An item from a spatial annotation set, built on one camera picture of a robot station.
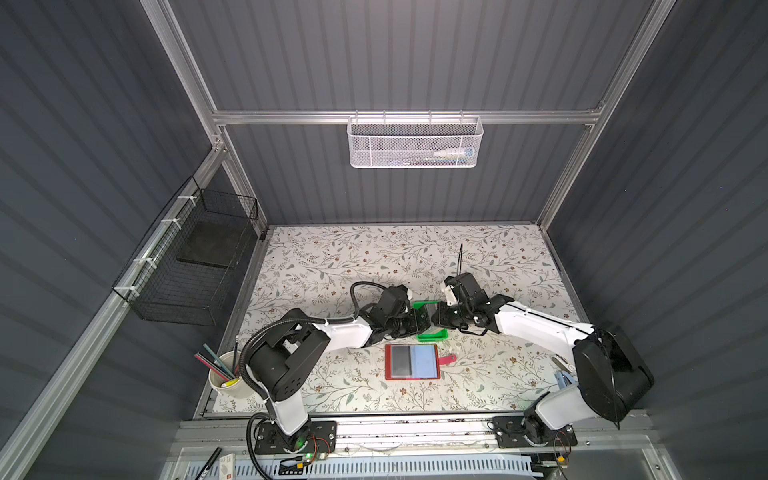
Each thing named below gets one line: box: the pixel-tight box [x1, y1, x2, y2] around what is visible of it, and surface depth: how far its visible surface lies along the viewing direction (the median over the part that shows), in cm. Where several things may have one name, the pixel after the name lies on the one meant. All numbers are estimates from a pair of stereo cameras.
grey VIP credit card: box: [391, 345, 412, 377], surface depth 86 cm
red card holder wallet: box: [385, 344, 457, 380], surface depth 87 cm
